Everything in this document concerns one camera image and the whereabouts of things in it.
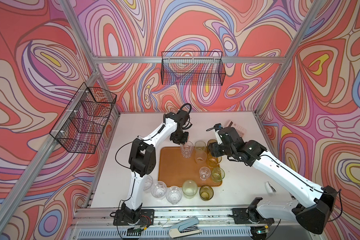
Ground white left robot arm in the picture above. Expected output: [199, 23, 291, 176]
[118, 110, 192, 223]

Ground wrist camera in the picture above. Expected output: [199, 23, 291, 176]
[177, 103, 193, 131]
[213, 124, 242, 145]

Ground pale green textured glass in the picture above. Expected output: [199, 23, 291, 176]
[194, 141, 207, 152]

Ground clear faceted glass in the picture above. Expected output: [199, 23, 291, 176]
[180, 141, 194, 159]

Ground black wire basket wall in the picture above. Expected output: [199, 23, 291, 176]
[161, 50, 226, 86]
[50, 83, 117, 154]

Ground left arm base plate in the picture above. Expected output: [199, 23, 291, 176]
[110, 209, 155, 230]

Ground pale green glass front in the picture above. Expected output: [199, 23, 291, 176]
[182, 180, 198, 199]

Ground orange brown plastic tray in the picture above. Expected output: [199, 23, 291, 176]
[158, 147, 223, 187]

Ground olive brown textured glass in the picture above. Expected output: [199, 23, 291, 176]
[207, 139, 217, 148]

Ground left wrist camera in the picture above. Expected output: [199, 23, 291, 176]
[177, 103, 193, 131]

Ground blue grey stapler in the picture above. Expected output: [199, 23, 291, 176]
[169, 217, 202, 239]

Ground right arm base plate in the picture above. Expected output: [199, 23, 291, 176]
[230, 208, 275, 225]

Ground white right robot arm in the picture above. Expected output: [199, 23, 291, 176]
[208, 140, 339, 235]

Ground bright green faceted glass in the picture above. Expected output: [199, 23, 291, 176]
[211, 167, 225, 183]

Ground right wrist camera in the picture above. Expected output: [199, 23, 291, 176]
[213, 124, 242, 145]

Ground black wire basket back wall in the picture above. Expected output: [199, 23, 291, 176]
[161, 50, 226, 86]

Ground clear glass front far left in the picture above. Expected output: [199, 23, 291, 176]
[144, 175, 154, 193]

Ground pink calculator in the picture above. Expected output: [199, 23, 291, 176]
[225, 120, 247, 138]

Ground small clear glass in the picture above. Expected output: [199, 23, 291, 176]
[199, 167, 211, 181]

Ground olive glass front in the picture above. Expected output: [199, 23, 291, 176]
[199, 185, 214, 201]

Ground black wire basket left wall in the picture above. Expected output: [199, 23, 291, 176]
[50, 83, 117, 154]

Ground pink textured glass front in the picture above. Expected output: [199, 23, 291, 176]
[195, 150, 208, 164]

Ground yellow faceted glass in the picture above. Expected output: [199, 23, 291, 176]
[207, 154, 222, 169]

